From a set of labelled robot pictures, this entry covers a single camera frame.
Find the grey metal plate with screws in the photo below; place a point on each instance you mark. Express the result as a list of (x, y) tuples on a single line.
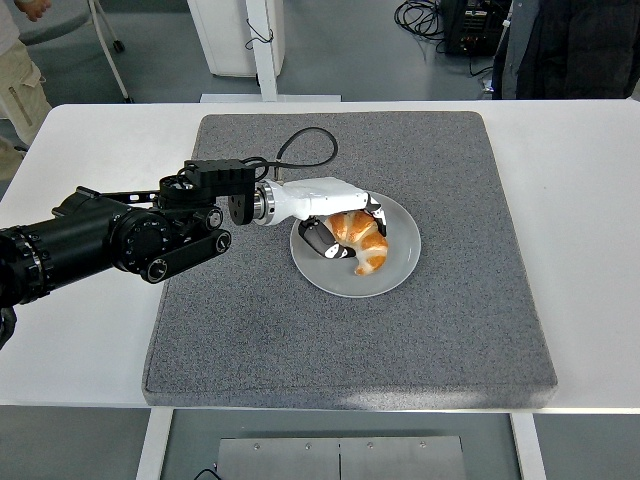
[(340, 457)]

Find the white table leg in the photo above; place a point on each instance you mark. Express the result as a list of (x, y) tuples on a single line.
[(529, 450), (152, 445)]

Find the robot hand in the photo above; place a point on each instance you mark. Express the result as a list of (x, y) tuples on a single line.
[(325, 197)]

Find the golden croissant bread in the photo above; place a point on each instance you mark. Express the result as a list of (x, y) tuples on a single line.
[(370, 245)]

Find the grey speckled mat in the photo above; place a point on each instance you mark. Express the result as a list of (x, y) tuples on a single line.
[(350, 340)]

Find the white post with base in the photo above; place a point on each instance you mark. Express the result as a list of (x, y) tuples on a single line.
[(265, 65)]

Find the black equipment box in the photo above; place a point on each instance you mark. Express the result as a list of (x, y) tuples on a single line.
[(460, 30)]

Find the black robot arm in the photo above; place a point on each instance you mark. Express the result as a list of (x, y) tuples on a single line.
[(75, 235)]

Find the person in dark coat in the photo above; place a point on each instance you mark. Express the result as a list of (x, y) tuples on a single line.
[(575, 50)]

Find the grey round plate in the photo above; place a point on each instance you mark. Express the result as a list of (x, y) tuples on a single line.
[(395, 270)]

